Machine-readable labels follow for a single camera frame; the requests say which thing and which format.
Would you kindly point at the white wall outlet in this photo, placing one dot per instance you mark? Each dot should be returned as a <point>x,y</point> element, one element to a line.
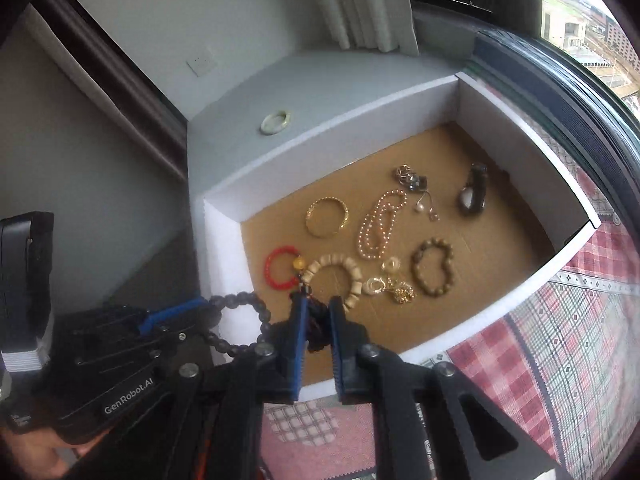
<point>201,65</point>

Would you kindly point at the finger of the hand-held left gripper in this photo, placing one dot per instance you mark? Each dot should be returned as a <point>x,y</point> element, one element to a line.
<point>172,315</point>
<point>187,340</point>

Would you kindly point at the dark window frame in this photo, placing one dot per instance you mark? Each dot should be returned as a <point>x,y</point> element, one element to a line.
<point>550,75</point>

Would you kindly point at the buildings outside window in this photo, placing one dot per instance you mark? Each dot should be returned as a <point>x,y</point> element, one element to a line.
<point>590,20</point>

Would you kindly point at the white curtain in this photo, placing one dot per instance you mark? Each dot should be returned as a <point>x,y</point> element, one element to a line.
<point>360,5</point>

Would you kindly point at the white cardboard box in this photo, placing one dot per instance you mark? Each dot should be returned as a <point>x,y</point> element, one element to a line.
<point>500,260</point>

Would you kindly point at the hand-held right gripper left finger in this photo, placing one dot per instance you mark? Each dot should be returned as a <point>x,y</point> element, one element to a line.
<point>299,345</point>

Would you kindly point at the pearl drop earring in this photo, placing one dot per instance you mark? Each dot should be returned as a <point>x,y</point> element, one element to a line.
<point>421,206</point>

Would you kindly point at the pale jade bangle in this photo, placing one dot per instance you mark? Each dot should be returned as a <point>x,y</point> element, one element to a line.
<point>265,127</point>

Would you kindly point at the gold bangle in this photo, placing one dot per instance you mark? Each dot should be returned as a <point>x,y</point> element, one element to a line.
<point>344,220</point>

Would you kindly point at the dark gem earring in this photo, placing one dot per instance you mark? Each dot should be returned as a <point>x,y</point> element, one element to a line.
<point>419,183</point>

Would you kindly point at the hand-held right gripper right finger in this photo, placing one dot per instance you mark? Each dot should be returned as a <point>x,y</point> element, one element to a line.
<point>338,350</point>

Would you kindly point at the red plaid cloth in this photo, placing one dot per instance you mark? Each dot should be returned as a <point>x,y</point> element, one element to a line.
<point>550,360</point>

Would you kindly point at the person's left hand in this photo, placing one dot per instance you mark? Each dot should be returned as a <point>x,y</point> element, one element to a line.
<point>35,450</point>

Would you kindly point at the dark wooden trim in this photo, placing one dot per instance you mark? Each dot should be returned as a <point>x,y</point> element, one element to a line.
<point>110,75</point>

